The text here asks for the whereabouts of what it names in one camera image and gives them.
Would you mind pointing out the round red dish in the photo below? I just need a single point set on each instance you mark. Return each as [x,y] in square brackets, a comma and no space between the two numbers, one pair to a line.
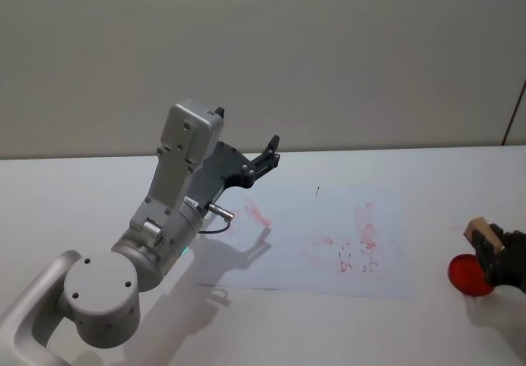
[466,273]

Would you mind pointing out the white paper sheet, red stains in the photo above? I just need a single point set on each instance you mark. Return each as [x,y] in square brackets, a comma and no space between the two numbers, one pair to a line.
[312,242]

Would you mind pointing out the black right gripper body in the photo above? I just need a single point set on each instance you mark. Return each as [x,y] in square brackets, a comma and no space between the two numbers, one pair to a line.
[511,263]

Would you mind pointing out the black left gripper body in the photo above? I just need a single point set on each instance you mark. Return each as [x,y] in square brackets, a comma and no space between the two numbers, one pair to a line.
[220,168]

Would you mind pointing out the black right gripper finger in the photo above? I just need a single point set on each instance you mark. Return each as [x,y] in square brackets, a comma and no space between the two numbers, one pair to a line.
[499,234]
[483,255]

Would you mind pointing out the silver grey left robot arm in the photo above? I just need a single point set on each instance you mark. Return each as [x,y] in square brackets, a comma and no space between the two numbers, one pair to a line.
[102,296]

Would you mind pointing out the small wooden block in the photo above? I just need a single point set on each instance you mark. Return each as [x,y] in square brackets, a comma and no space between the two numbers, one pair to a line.
[485,230]

